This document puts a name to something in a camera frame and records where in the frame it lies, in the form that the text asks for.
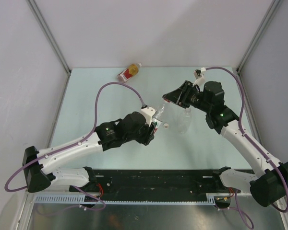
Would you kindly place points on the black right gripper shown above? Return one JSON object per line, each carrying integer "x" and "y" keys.
{"x": 186, "y": 89}

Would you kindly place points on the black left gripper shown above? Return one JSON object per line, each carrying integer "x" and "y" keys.
{"x": 149, "y": 134}

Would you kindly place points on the red-labelled clear water bottle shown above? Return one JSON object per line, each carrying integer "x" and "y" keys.
{"x": 160, "y": 114}

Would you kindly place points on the white QR-code bottle cap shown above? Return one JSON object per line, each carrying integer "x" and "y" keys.
{"x": 166, "y": 125}

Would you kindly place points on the clear unlabelled plastic bottle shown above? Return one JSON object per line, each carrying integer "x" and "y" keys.
{"x": 184, "y": 120}

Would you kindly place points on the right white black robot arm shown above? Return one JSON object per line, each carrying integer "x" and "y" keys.
{"x": 269, "y": 182}

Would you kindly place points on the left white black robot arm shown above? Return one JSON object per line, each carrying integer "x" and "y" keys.
{"x": 45, "y": 166}

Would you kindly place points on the yellow tea bottle red label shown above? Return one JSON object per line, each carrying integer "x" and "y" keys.
{"x": 129, "y": 72}

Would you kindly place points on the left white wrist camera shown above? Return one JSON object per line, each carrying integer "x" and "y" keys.
{"x": 148, "y": 112}

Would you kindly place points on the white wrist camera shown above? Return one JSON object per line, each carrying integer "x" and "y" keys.
{"x": 199, "y": 77}
{"x": 148, "y": 112}

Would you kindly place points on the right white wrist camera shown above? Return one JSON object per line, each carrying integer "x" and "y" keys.
{"x": 199, "y": 77}

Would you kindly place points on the black mounting base rail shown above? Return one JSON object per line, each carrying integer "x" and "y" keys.
{"x": 162, "y": 181}

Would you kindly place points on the grey slotted cable duct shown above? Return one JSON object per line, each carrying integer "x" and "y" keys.
{"x": 149, "y": 198}

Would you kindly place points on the right aluminium frame post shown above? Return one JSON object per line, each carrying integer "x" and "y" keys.
{"x": 263, "y": 26}

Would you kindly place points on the aluminium frame post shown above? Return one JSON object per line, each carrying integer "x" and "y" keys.
{"x": 32, "y": 4}
{"x": 263, "y": 26}

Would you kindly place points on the left aluminium frame post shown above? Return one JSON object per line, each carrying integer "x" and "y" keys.
{"x": 32, "y": 4}

